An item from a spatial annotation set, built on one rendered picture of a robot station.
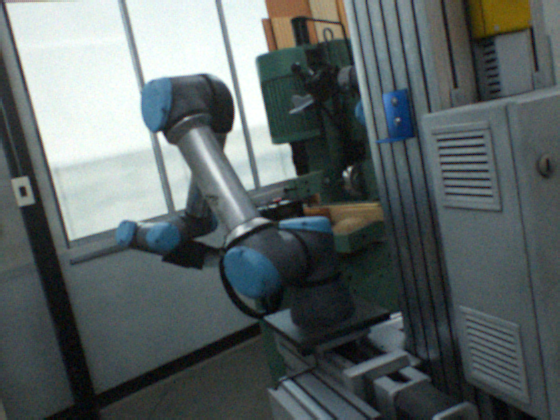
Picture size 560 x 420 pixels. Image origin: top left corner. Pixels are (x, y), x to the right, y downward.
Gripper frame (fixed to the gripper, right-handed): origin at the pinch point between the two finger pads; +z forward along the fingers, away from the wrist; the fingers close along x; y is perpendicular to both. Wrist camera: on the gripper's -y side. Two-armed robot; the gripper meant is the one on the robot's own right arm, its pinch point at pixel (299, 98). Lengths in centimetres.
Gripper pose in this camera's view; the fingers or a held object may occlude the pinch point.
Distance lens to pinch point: 183.1
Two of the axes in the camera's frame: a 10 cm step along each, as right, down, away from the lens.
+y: -5.8, -6.2, -5.3
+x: -4.2, 7.8, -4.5
